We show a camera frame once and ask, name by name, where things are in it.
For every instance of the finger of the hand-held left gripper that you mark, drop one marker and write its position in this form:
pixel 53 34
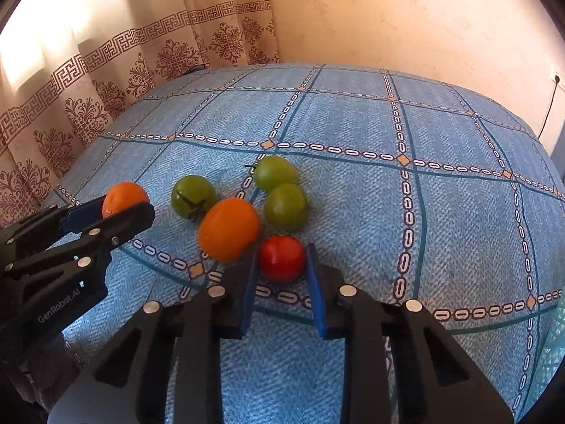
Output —
pixel 81 216
pixel 128 221

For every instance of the light blue lattice basket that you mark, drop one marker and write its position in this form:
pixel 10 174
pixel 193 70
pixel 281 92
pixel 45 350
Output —
pixel 549 349

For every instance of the white wall socket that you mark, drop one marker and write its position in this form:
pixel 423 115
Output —
pixel 558 77

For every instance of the orange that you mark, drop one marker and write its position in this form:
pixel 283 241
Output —
pixel 126 194

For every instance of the blue checked tablecloth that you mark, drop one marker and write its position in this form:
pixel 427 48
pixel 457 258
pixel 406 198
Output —
pixel 441 238

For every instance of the beige patterned curtain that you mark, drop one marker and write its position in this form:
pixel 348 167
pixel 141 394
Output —
pixel 88 75

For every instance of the orange tomato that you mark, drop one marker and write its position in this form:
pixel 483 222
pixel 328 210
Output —
pixel 229 229

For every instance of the red tomato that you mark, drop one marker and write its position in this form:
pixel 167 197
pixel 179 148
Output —
pixel 281 258

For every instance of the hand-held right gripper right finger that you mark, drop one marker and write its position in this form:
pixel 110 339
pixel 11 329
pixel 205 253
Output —
pixel 320 296

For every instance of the green tomato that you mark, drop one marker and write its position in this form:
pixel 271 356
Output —
pixel 286 207
pixel 273 172
pixel 194 190

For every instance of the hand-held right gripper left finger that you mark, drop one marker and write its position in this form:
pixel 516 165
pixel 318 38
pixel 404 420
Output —
pixel 247 291

